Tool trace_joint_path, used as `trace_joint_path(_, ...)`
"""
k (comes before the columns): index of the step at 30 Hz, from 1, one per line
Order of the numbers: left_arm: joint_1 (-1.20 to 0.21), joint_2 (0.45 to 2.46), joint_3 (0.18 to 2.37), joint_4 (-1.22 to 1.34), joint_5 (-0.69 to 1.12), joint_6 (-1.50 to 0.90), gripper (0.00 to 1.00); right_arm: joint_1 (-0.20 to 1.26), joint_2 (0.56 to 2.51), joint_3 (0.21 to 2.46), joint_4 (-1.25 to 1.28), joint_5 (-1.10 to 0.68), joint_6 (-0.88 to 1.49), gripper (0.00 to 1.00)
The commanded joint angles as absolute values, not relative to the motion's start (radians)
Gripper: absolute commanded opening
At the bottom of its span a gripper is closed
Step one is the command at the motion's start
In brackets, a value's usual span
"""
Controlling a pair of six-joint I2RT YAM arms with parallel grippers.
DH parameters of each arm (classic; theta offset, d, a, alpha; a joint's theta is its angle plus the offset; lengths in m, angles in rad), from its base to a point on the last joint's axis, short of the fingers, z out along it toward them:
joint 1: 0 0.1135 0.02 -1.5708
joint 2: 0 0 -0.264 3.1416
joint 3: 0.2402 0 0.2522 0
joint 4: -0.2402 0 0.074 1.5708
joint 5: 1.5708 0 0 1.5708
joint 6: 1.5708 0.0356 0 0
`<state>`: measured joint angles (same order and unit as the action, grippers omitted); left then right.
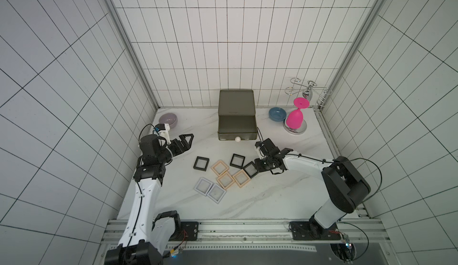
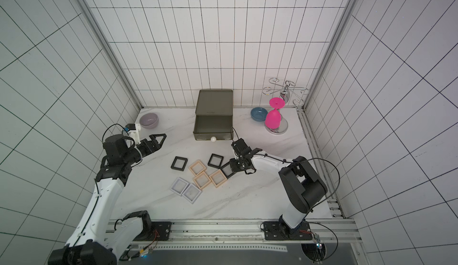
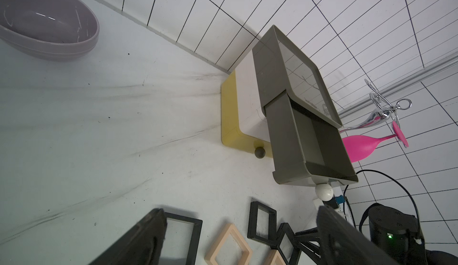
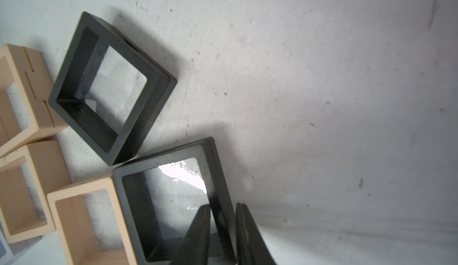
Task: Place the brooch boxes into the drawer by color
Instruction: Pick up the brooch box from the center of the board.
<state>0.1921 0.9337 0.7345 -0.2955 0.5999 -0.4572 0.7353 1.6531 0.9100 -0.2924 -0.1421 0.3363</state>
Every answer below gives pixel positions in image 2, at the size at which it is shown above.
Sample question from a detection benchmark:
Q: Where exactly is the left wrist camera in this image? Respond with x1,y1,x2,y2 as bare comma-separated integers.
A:
124,124,141,145

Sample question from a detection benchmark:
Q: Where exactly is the aluminium mounting rail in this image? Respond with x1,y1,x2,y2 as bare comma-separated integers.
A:
128,219,363,254

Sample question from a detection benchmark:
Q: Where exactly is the peach brooch box top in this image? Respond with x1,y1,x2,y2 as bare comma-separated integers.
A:
188,160,206,176

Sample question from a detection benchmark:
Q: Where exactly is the black brooch box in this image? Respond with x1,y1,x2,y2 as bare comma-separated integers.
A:
220,161,236,179
171,156,188,171
208,154,224,169

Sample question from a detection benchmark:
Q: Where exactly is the pink plastic goblet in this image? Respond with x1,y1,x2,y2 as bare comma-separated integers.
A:
265,98,285,129

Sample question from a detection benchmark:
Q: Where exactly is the white brooch box right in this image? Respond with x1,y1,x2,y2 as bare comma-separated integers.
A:
182,184,202,204

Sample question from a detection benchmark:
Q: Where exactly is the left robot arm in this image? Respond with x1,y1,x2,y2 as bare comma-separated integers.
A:
48,134,167,265

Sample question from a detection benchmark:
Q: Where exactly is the chrome glass rack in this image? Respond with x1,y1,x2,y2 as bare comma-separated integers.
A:
262,77,310,135

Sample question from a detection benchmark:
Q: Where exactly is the blue bowl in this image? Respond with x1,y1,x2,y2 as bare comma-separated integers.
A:
250,107,268,122

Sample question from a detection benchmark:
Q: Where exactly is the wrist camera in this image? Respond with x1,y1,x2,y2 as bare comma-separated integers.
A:
124,124,141,145
231,138,248,153

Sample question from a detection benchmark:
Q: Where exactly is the peach brooch box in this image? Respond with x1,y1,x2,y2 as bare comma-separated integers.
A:
188,160,206,176
193,171,212,191
209,170,227,188

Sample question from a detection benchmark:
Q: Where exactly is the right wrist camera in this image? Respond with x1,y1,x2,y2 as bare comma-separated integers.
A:
231,138,248,153

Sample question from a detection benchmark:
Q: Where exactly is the purple bowl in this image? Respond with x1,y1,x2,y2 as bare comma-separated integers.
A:
139,113,159,130

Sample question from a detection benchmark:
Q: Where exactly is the white brooch box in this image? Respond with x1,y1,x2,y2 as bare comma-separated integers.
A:
170,177,190,196
182,184,202,204

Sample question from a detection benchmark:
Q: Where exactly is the three-tier drawer cabinet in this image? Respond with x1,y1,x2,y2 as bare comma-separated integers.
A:
193,89,234,140

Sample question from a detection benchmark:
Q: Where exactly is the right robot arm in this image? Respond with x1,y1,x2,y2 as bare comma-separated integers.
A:
229,138,328,241

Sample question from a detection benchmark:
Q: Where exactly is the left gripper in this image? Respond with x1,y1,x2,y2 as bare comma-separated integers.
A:
123,134,167,164

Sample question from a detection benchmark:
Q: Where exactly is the white brooch box left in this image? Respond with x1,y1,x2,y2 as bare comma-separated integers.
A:
170,177,190,196

